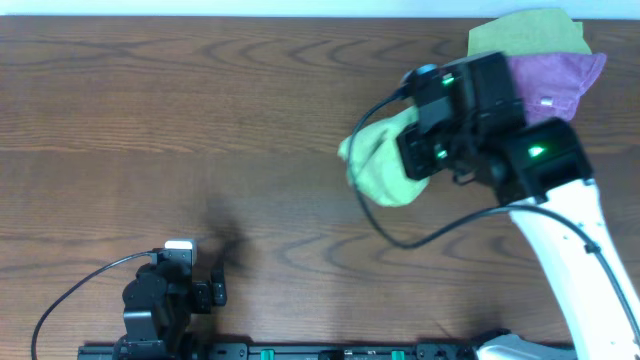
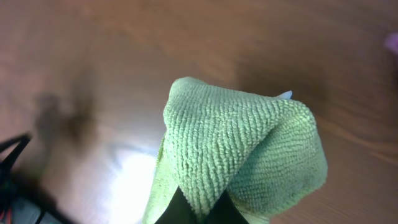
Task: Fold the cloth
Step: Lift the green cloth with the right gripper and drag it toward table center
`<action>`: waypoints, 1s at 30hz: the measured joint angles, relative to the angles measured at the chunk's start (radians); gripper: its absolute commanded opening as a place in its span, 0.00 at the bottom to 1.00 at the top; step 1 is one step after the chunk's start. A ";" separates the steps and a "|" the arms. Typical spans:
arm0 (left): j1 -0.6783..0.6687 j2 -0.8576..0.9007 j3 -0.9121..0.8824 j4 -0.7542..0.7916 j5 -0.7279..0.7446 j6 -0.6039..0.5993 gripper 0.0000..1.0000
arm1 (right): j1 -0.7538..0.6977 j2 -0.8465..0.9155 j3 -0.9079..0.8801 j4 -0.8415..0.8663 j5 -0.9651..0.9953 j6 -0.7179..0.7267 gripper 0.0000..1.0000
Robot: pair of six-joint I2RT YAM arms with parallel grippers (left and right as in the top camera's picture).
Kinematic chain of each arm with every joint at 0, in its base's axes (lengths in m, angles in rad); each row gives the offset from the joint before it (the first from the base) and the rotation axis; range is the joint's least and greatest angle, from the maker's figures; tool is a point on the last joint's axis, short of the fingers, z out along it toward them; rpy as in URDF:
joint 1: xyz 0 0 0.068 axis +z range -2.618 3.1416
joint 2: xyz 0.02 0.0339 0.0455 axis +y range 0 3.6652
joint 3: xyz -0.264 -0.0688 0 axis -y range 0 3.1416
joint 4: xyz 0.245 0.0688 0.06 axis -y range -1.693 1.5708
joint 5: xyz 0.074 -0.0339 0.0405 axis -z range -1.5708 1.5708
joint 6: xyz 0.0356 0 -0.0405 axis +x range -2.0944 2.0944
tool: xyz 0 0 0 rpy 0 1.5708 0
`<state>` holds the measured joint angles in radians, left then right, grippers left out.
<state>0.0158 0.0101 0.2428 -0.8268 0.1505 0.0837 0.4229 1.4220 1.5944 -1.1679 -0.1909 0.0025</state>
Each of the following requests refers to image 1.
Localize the light green microfiber cloth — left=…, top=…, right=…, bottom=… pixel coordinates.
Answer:
left=351, top=106, right=430, bottom=207

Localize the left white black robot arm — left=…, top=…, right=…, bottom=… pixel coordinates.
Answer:
left=111, top=260, right=227, bottom=360

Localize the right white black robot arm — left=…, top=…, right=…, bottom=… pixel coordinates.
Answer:
left=397, top=52, right=639, bottom=359

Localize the purple microfiber cloth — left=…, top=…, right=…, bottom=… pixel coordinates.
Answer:
left=507, top=53, right=607, bottom=126

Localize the olive green cloth underneath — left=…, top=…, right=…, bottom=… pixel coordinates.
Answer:
left=467, top=8, right=592, bottom=56

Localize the right black cable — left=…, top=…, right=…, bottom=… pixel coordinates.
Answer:
left=346, top=87, right=640, bottom=346

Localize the black cable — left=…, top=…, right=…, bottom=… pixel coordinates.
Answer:
left=346, top=87, right=640, bottom=346
left=30, top=251, right=160, bottom=360

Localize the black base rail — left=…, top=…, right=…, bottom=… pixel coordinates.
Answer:
left=77, top=341, right=481, bottom=360

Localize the left black cable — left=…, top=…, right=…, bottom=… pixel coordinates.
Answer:
left=30, top=251, right=160, bottom=360

